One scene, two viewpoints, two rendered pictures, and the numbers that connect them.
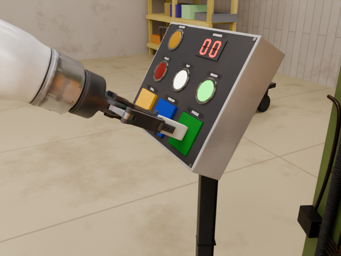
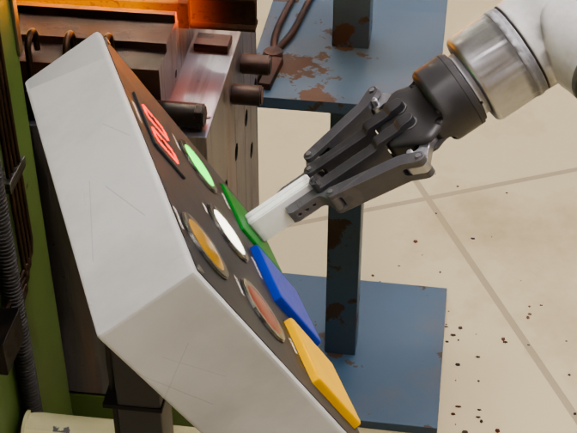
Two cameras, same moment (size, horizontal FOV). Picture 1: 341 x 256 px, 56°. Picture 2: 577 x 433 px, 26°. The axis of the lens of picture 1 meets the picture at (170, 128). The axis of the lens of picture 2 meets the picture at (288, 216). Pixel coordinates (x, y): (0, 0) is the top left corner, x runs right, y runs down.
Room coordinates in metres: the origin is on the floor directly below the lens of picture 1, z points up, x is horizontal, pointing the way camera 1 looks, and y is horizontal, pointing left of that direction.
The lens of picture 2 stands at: (1.50, 0.18, 1.73)
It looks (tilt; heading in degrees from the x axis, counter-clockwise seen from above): 37 degrees down; 191
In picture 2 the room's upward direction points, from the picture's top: straight up
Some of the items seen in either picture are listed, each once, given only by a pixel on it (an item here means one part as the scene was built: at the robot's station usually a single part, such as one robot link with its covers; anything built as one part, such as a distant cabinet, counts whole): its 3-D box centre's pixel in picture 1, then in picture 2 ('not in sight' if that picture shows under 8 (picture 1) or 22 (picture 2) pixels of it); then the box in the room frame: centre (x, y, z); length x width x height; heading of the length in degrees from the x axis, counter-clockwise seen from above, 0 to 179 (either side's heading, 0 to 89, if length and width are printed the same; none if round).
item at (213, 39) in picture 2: not in sight; (213, 43); (0.12, -0.19, 0.92); 0.04 x 0.03 x 0.01; 92
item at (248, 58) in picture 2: not in sight; (256, 64); (0.08, -0.14, 0.87); 0.04 x 0.03 x 0.03; 94
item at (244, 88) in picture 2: not in sight; (246, 94); (0.16, -0.13, 0.87); 0.04 x 0.03 x 0.03; 94
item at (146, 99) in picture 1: (144, 105); (317, 375); (0.78, 0.06, 1.01); 0.07 x 0.05 x 0.07; 29
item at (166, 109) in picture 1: (163, 118); (281, 298); (0.69, 0.02, 1.01); 0.07 x 0.05 x 0.07; 29
